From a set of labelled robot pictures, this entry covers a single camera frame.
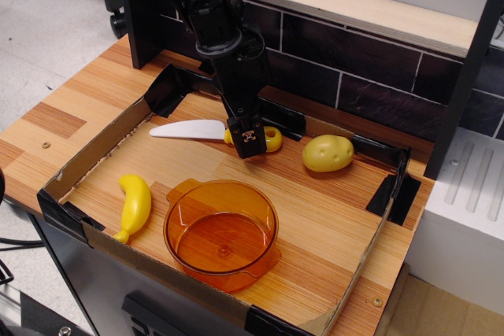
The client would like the yellow toy potato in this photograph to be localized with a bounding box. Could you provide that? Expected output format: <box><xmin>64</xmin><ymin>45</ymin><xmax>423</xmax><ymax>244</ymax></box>
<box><xmin>302</xmin><ymin>135</ymin><xmax>354</xmax><ymax>172</ymax></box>

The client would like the black chair wheel base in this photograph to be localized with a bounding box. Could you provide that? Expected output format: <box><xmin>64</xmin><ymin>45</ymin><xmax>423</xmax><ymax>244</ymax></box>
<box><xmin>104</xmin><ymin>0</ymin><xmax>127</xmax><ymax>39</ymax></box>

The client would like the black cable on floor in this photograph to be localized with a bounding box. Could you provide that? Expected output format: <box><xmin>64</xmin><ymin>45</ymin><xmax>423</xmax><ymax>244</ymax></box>
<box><xmin>0</xmin><ymin>236</ymin><xmax>44</xmax><ymax>253</ymax></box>

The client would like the black shelf frame wooden top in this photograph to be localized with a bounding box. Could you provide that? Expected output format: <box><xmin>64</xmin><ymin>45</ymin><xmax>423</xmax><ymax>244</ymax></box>
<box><xmin>148</xmin><ymin>0</ymin><xmax>503</xmax><ymax>178</ymax></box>

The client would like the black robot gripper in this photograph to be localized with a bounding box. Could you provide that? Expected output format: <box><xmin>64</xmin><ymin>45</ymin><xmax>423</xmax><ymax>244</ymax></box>
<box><xmin>204</xmin><ymin>28</ymin><xmax>272</xmax><ymax>159</ymax></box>

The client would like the orange transparent plastic pot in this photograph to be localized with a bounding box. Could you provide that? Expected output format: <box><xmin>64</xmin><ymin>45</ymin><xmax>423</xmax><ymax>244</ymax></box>
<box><xmin>164</xmin><ymin>179</ymin><xmax>282</xmax><ymax>293</ymax></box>

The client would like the cardboard fence with black tape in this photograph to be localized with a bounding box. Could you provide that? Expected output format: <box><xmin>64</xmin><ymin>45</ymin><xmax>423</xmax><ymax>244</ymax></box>
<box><xmin>38</xmin><ymin>65</ymin><xmax>422</xmax><ymax>335</ymax></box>

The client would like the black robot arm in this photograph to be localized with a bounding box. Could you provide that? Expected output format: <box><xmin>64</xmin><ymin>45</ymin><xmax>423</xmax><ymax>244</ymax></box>
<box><xmin>124</xmin><ymin>0</ymin><xmax>272</xmax><ymax>158</ymax></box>

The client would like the white toy sink drainboard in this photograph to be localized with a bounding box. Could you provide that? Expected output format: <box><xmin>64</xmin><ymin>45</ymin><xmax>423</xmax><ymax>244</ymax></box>
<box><xmin>406</xmin><ymin>128</ymin><xmax>503</xmax><ymax>314</ymax></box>

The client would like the white toy knife yellow handle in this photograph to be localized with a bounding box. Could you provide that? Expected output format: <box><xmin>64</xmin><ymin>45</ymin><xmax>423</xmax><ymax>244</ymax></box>
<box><xmin>150</xmin><ymin>120</ymin><xmax>283</xmax><ymax>153</ymax></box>

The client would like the yellow toy banana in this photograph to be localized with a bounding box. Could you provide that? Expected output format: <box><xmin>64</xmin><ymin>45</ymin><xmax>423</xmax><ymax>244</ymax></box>
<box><xmin>113</xmin><ymin>174</ymin><xmax>151</xmax><ymax>244</ymax></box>

